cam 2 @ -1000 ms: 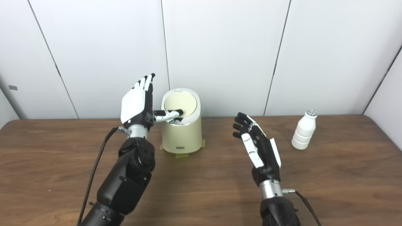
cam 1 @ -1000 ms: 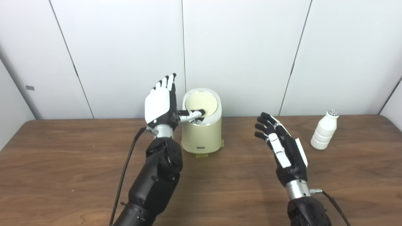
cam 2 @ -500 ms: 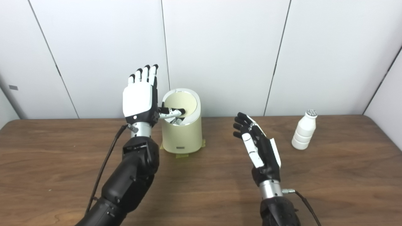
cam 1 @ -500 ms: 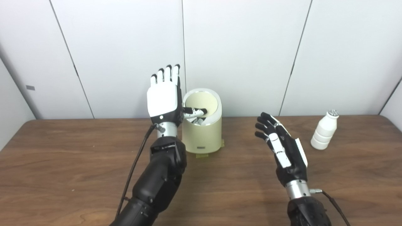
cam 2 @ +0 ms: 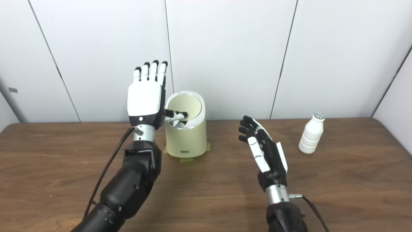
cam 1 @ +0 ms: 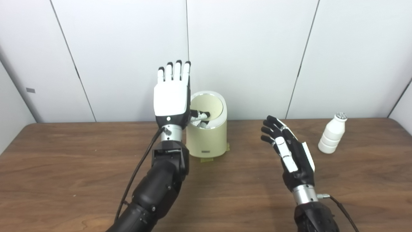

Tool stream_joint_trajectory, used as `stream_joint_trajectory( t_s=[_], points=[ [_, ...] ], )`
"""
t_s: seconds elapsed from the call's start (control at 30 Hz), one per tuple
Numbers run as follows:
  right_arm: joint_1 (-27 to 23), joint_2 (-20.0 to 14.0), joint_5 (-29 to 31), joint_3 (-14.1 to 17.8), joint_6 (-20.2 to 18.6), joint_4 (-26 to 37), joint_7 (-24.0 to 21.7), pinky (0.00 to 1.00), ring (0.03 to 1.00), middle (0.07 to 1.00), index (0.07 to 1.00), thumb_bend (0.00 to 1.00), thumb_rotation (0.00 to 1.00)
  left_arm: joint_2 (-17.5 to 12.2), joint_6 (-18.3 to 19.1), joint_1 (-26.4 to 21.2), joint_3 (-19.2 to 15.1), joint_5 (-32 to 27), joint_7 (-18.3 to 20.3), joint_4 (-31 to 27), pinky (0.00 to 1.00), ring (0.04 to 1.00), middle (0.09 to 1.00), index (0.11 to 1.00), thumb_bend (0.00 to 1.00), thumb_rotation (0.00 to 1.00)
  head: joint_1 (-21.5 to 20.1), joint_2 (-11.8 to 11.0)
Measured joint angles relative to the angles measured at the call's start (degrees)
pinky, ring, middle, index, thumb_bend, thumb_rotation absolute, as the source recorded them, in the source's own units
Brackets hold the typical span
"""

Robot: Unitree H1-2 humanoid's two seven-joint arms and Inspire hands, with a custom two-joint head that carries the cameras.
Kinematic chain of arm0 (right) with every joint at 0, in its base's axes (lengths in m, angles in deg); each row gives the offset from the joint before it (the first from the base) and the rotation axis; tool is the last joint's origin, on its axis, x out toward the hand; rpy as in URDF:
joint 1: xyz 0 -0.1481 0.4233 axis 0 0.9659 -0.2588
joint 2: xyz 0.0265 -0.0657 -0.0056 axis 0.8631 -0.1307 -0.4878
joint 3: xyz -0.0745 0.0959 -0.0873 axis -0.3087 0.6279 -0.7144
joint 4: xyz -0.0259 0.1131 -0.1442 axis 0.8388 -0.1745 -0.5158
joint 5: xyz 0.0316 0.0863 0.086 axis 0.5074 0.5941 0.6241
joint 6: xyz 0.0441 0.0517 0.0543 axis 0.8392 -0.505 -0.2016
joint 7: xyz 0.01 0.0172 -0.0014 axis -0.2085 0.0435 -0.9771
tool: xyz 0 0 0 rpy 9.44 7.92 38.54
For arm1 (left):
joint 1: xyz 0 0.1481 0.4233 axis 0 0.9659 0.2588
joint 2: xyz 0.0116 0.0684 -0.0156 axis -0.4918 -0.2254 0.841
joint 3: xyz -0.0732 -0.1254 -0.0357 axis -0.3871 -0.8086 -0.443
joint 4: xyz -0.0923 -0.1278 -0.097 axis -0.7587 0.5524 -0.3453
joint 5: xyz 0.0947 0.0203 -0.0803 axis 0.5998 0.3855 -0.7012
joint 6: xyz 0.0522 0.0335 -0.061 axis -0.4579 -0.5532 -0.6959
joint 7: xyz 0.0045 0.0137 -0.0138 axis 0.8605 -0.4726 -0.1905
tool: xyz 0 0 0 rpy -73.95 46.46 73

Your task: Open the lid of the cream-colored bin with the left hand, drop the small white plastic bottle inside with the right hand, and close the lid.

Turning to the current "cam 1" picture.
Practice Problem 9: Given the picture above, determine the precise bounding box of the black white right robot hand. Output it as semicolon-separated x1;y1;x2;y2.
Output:
261;115;316;192

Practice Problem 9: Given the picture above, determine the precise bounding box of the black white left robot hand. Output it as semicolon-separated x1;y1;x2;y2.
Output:
154;60;211;129

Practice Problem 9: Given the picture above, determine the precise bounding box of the small white plastic bottle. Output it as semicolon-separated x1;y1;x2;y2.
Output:
318;112;347;154

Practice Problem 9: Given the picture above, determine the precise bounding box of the cream round bin lid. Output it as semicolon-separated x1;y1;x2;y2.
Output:
191;94;224;122

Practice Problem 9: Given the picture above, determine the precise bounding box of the cream-colored bin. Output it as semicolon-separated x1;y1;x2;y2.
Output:
186;91;228;158

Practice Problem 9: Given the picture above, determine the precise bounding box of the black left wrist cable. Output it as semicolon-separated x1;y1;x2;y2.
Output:
114;127;173;223

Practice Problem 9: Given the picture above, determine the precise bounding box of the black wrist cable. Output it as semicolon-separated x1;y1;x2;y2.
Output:
317;193;359;232
114;127;173;223

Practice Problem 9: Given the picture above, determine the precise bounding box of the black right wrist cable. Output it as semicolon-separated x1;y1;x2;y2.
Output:
317;193;359;232

